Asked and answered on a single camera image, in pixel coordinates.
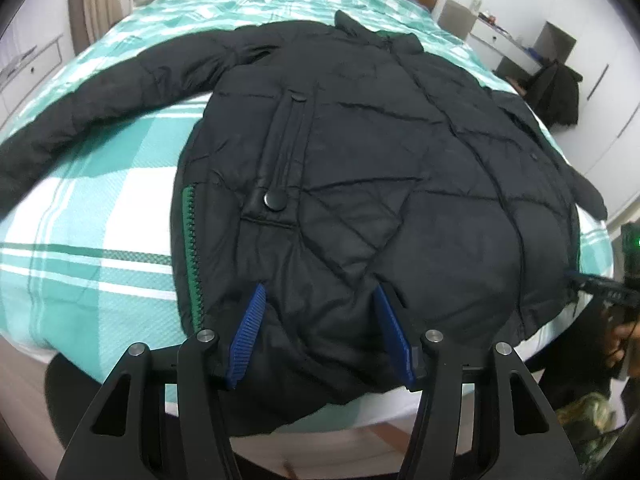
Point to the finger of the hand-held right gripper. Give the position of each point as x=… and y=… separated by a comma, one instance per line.
x=600, y=287

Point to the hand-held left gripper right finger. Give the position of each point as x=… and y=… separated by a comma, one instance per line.
x=395, y=335

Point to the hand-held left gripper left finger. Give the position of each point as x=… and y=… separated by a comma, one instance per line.
x=246, y=335

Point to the black padded jacket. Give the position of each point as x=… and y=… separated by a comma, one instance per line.
x=375, y=170

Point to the person's right hand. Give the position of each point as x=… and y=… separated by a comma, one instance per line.
x=622, y=342

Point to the camouflage cloth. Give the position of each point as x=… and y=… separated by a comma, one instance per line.
x=587, y=420

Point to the white wardrobe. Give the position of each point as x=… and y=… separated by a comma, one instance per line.
x=610, y=110

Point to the dark coat on chair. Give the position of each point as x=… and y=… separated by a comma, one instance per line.
x=555, y=95

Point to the bed with teal plaid cover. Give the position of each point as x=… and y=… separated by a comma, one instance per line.
x=100, y=220

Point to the grey desk side panel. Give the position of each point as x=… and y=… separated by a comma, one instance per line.
x=556, y=42

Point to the white desk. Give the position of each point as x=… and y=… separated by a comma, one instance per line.
x=500, y=42

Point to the grey bedside cabinet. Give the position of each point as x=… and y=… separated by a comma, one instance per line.
x=456, y=17

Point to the white drawer cabinet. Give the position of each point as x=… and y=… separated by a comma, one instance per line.
x=30, y=80

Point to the beige curtain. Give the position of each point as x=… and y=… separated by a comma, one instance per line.
x=90, y=5

